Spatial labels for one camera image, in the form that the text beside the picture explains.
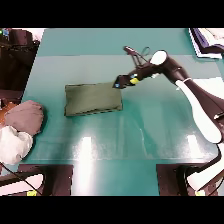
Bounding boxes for dark purple garment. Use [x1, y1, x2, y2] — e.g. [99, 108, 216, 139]
[191, 27, 224, 55]

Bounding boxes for black cable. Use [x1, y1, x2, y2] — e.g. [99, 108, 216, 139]
[0, 161, 44, 197]

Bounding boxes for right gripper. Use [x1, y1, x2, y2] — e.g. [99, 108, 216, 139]
[112, 73, 142, 90]

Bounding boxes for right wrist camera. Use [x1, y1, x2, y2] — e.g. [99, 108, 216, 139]
[122, 45, 152, 69]

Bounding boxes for green T-shirt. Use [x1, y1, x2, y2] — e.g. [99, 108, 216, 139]
[64, 81, 124, 118]

